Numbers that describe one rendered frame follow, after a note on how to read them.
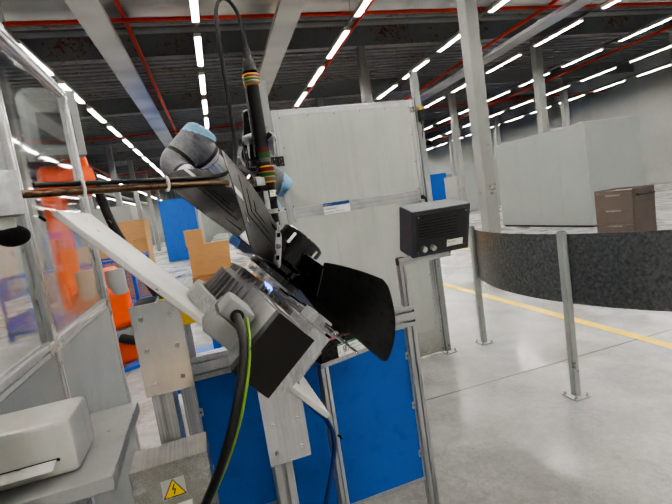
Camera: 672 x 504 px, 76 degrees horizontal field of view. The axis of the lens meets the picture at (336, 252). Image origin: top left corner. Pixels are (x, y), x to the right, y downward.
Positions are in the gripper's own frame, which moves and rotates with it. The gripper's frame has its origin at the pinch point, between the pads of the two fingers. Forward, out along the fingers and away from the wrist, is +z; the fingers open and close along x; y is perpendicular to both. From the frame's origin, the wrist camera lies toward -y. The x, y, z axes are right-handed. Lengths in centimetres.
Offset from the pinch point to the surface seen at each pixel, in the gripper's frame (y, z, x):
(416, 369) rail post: 91, -39, -53
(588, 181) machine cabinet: 45, -597, -777
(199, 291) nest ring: 35.8, 12.8, 21.7
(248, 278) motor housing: 35.0, 12.9, 10.5
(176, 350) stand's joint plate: 47, 15, 28
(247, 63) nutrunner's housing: -18.1, -0.9, 0.2
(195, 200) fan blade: 15.0, 3.9, 19.0
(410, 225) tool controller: 33, -35, -57
